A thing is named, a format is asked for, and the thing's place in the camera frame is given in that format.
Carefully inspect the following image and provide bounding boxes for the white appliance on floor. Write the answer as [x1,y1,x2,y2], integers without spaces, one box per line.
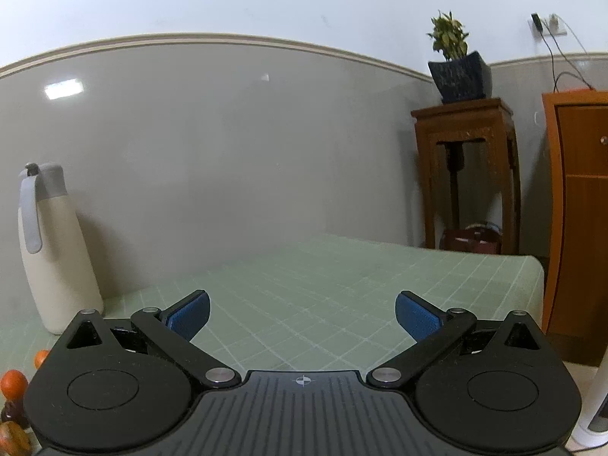
[572,363,607,449]

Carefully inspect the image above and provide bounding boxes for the wall socket with charger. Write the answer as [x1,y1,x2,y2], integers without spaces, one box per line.
[531,13,568,36]

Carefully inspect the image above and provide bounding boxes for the potted plant dark pot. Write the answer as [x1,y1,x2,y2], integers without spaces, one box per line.
[427,11,492,104]

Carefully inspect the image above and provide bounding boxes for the orange wooden cabinet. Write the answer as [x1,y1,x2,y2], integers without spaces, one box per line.
[542,90,607,366]

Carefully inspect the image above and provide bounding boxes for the orange far right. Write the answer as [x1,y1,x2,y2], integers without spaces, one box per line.
[33,349,49,369]

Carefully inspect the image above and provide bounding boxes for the large orange tangerine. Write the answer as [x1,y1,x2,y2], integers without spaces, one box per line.
[0,369,28,401]

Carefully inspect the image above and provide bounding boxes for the wooden plant stand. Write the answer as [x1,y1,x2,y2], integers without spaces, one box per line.
[411,98,521,254]

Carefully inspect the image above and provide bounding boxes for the brown reddish fruit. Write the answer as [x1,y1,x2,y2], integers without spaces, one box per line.
[0,421,32,456]

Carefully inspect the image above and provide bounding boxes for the cream thermos jug grey lid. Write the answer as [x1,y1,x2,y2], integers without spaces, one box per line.
[17,163,104,336]

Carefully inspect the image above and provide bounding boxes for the dark chestnut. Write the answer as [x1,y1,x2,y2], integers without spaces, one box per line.
[1,401,30,430]

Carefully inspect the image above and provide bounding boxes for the red box under stand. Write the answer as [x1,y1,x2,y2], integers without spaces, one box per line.
[440,221,502,254]

